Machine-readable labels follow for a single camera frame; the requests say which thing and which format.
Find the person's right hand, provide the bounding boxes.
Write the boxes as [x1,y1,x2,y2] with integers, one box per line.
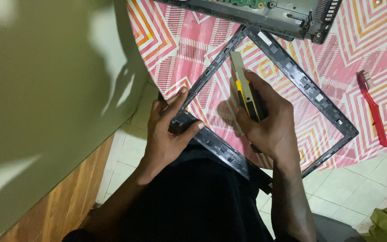
[235,69,302,166]

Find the person's left hand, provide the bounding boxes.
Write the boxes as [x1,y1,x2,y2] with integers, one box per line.
[136,86,206,179]

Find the dark grey laptop screen bezel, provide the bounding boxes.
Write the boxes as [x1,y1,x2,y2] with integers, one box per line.
[157,25,359,195]

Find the yellow utility knife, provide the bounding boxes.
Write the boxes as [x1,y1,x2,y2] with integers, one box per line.
[229,50,269,154]

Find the person's black trousers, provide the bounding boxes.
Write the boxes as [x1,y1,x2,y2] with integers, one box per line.
[62,139,275,242]

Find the pink orange patterned tablecloth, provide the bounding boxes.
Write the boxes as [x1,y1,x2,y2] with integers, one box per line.
[126,0,387,173]

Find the red plastic brush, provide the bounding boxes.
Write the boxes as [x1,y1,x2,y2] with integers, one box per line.
[356,70,387,148]

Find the wooden cabinet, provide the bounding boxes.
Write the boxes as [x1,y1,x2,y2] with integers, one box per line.
[0,133,115,242]

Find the opened grey laptop base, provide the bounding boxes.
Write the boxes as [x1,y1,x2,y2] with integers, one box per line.
[153,0,344,45]

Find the grey seat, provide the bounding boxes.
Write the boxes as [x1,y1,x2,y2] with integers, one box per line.
[312,212,366,242]

